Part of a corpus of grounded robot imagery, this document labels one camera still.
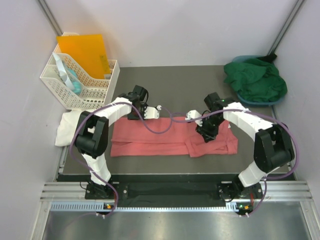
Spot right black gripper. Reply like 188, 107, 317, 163
195, 114, 224, 143

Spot pink t shirt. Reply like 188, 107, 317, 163
110, 117, 238, 158

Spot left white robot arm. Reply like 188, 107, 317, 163
74, 85, 149, 199

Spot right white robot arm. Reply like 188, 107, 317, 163
195, 92, 295, 198

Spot blue laundry basket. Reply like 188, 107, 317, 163
232, 55, 285, 108

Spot white perforated desk organizer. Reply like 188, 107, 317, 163
40, 33, 120, 110

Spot green t shirt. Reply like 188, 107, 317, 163
223, 57, 288, 103

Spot orange plastic board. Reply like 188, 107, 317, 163
56, 34, 111, 79

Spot white folded t shirt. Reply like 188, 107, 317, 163
55, 109, 84, 147

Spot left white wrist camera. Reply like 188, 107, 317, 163
143, 105, 162, 120

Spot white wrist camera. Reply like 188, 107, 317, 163
185, 110, 203, 127
143, 105, 162, 120

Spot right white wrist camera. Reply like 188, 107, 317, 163
185, 110, 203, 127

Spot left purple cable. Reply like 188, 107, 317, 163
69, 104, 188, 216

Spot purple cable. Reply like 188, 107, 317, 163
172, 108, 300, 217
69, 104, 188, 216

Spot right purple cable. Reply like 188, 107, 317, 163
172, 108, 300, 217

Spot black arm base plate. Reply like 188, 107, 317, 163
85, 173, 263, 207

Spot grey slotted cable duct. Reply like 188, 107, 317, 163
50, 201, 252, 213

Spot aluminium frame rail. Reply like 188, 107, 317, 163
36, 0, 63, 36

